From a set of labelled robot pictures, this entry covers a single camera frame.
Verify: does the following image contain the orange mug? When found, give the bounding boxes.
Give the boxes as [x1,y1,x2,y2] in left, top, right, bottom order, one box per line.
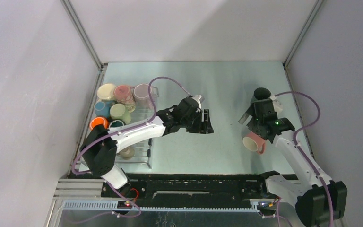
[89,116,109,130]

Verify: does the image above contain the cream mug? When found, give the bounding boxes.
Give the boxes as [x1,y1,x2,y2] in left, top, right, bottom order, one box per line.
[96,83,116,101]

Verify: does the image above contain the small beige cup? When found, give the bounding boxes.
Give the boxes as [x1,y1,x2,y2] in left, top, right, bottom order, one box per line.
[119,146,135,160]

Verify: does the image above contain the grey cable tray strip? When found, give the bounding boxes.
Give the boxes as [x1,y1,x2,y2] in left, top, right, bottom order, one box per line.
[63,200,260,213]

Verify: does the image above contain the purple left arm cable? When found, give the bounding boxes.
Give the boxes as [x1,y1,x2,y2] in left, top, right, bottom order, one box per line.
[71,76,198,225]

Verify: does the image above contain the dark grey mug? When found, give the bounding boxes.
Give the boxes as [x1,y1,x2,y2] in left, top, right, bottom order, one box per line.
[251,87,271,103]

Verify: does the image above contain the pink patterned mug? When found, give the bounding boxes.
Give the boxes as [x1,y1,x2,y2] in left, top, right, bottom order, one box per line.
[113,85,136,113]

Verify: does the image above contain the light blue mug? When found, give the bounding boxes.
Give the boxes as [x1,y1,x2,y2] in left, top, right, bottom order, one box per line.
[94,100,115,118]

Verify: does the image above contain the lilac mug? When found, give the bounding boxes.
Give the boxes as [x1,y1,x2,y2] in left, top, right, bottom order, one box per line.
[133,83,153,110]

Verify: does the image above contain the pink mug white inside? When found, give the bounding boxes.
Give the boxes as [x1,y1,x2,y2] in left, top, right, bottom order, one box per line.
[242,132,266,155]

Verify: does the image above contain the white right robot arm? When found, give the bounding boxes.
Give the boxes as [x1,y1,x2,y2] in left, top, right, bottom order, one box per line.
[241,98,348,227]

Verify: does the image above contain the light green mug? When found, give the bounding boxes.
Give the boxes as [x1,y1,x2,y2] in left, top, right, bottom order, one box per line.
[110,103,133,124]

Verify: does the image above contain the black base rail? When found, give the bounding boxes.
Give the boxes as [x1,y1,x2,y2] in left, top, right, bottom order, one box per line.
[100,173,287,209]

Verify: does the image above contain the dark teal mug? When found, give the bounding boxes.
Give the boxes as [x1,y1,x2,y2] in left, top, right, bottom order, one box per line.
[108,119,126,128]

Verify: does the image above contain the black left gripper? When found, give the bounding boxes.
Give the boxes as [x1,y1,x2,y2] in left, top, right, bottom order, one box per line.
[181,109,213,134]

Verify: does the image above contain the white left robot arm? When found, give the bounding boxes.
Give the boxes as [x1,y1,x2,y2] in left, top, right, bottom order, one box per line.
[80,95,214,197]

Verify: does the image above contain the metal wire dish rack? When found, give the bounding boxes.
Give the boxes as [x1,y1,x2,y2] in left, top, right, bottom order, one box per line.
[80,86,152,167]

